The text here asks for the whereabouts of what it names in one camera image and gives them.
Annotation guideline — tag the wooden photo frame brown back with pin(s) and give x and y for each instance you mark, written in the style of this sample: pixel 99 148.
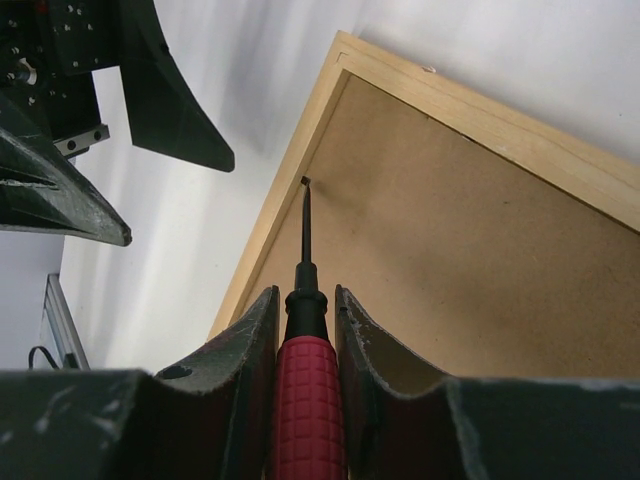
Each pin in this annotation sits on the wooden photo frame brown back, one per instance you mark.
pixel 489 243

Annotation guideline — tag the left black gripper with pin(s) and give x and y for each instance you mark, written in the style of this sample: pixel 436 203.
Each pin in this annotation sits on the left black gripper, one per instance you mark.
pixel 49 52

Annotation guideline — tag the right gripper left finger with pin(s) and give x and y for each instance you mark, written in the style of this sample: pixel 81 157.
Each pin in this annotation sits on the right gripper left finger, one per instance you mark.
pixel 204 417

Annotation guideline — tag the pink handled screwdriver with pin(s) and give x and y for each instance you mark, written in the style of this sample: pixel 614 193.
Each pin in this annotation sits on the pink handled screwdriver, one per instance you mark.
pixel 307 439

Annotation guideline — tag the aluminium rail beam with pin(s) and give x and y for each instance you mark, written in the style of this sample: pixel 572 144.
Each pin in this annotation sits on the aluminium rail beam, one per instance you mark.
pixel 65 335

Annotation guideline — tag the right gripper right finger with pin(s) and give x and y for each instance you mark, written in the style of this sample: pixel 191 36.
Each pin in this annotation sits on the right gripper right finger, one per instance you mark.
pixel 405 418

